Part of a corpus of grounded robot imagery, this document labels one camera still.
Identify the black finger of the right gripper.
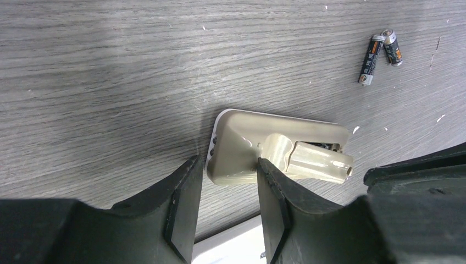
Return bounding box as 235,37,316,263
363,143,465,199

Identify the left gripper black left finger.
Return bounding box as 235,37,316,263
1,156,203,263

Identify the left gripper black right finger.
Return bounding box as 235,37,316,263
257,159,465,263

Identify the beige battery cover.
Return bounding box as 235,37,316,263
260,134,353,184

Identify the white remote control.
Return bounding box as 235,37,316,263
192,216,267,263

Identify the black battery with white end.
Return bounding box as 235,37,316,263
381,29,403,66

